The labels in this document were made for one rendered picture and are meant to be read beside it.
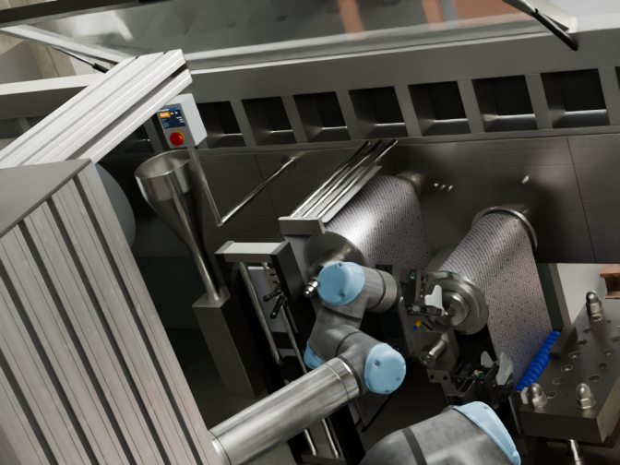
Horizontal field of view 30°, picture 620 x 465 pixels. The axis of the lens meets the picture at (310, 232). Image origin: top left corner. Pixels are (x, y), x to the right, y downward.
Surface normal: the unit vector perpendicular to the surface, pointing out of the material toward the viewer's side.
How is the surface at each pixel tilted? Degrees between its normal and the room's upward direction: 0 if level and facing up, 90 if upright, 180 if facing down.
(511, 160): 90
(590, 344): 0
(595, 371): 0
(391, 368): 90
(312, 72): 90
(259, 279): 90
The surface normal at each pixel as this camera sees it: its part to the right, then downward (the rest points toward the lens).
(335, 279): -0.58, -0.16
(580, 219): -0.51, 0.51
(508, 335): 0.81, 0.00
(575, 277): -0.30, -0.86
